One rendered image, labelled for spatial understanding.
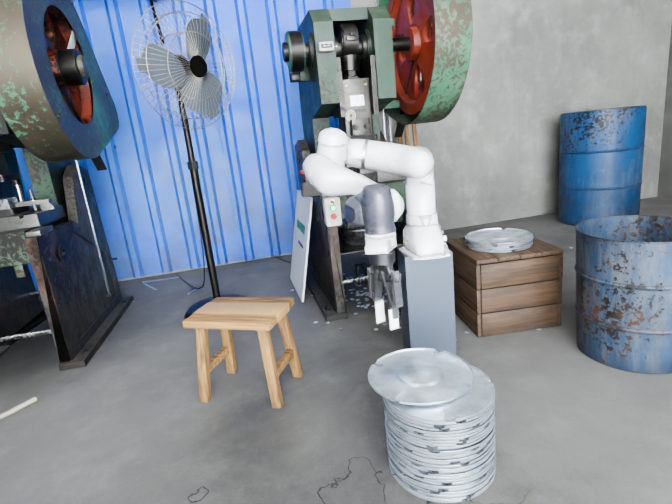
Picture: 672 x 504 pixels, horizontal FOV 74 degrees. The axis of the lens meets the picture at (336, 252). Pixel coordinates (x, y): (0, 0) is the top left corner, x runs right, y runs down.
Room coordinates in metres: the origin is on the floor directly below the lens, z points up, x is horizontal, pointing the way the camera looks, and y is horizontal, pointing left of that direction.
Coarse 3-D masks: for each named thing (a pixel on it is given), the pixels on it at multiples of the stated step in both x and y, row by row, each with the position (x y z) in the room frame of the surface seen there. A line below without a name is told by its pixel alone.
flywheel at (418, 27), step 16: (400, 0) 2.69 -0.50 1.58; (416, 0) 2.49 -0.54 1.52; (432, 0) 2.23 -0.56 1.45; (400, 16) 2.71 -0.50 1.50; (416, 16) 2.50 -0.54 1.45; (432, 16) 2.24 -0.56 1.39; (400, 32) 2.73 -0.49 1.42; (416, 32) 2.47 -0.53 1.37; (432, 32) 2.33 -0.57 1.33; (416, 48) 2.47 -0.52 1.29; (432, 48) 2.33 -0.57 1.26; (400, 64) 2.76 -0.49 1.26; (416, 64) 2.53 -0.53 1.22; (432, 64) 2.26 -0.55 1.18; (400, 80) 2.77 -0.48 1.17; (416, 80) 2.57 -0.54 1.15; (400, 96) 2.70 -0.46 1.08; (416, 96) 2.55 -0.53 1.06; (416, 112) 2.48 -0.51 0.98
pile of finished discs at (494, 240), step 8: (472, 232) 2.08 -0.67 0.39; (480, 232) 2.07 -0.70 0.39; (488, 232) 2.06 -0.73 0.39; (496, 232) 2.02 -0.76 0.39; (504, 232) 2.00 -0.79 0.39; (512, 232) 2.01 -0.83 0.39; (520, 232) 1.99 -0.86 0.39; (528, 232) 1.97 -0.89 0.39; (472, 240) 1.94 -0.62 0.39; (480, 240) 1.93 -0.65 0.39; (488, 240) 1.91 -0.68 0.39; (496, 240) 1.90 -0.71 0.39; (504, 240) 1.89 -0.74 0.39; (512, 240) 1.87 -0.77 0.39; (520, 240) 1.86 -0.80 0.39; (528, 240) 1.88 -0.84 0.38; (472, 248) 1.92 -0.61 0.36; (480, 248) 1.88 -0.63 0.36; (488, 248) 1.85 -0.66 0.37; (496, 248) 1.83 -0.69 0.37; (504, 248) 1.83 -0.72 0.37; (512, 248) 1.82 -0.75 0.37; (520, 248) 1.85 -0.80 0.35
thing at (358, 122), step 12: (348, 84) 2.38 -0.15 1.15; (360, 84) 2.39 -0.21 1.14; (348, 96) 2.38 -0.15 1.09; (360, 96) 2.39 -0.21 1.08; (348, 108) 2.38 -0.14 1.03; (360, 108) 2.39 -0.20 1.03; (348, 120) 2.37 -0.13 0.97; (360, 120) 2.36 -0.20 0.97; (348, 132) 2.37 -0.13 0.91; (360, 132) 2.36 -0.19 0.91; (372, 132) 2.40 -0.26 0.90
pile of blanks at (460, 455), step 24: (384, 408) 1.03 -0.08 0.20; (408, 432) 0.94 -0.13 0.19; (432, 432) 0.91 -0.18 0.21; (456, 432) 0.90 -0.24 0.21; (480, 432) 0.92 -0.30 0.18; (408, 456) 0.95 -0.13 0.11; (432, 456) 0.91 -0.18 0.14; (456, 456) 0.90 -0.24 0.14; (480, 456) 0.92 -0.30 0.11; (408, 480) 0.95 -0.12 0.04; (432, 480) 0.91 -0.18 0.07; (456, 480) 0.90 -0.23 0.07; (480, 480) 0.92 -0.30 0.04
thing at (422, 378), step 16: (400, 352) 1.25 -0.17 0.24; (416, 352) 1.24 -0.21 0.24; (432, 352) 1.23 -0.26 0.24; (448, 352) 1.21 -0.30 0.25; (384, 368) 1.16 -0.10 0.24; (400, 368) 1.14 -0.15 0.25; (416, 368) 1.13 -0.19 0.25; (432, 368) 1.12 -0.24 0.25; (448, 368) 1.12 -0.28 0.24; (464, 368) 1.12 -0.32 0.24; (384, 384) 1.08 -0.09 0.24; (400, 384) 1.07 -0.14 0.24; (416, 384) 1.05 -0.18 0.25; (432, 384) 1.05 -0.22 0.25; (448, 384) 1.05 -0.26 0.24; (416, 400) 0.99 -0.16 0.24; (432, 400) 0.98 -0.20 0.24; (448, 400) 0.97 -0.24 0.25
